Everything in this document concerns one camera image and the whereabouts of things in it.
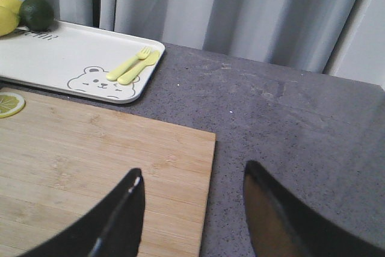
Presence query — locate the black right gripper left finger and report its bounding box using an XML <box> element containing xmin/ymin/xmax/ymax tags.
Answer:
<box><xmin>22</xmin><ymin>168</ymin><xmax>146</xmax><ymax>256</ymax></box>

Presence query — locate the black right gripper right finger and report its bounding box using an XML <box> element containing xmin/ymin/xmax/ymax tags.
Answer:
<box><xmin>243</xmin><ymin>160</ymin><xmax>384</xmax><ymax>256</ymax></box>

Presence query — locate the white bear-print tray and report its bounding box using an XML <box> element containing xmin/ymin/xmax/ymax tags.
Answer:
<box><xmin>1</xmin><ymin>21</ymin><xmax>165</xmax><ymax>104</ymax></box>

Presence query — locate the wooden cutting board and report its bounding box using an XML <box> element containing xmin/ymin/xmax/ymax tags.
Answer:
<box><xmin>1</xmin><ymin>91</ymin><xmax>215</xmax><ymax>256</ymax></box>

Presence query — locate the yellow lemon slice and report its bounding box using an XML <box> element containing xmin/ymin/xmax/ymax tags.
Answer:
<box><xmin>0</xmin><ymin>92</ymin><xmax>25</xmax><ymax>119</ymax></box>

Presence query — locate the yellow plastic knife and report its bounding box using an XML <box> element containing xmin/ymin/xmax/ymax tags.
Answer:
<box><xmin>117</xmin><ymin>51</ymin><xmax>160</xmax><ymax>85</ymax></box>

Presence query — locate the yellow plastic fork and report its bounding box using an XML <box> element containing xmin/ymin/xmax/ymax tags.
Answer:
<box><xmin>106</xmin><ymin>46</ymin><xmax>152</xmax><ymax>81</ymax></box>

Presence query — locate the grey curtain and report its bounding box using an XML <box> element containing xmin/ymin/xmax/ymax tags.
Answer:
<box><xmin>0</xmin><ymin>0</ymin><xmax>385</xmax><ymax>78</ymax></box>

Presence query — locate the green lime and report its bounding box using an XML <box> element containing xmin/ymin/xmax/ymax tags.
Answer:
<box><xmin>19</xmin><ymin>0</ymin><xmax>54</xmax><ymax>31</ymax></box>

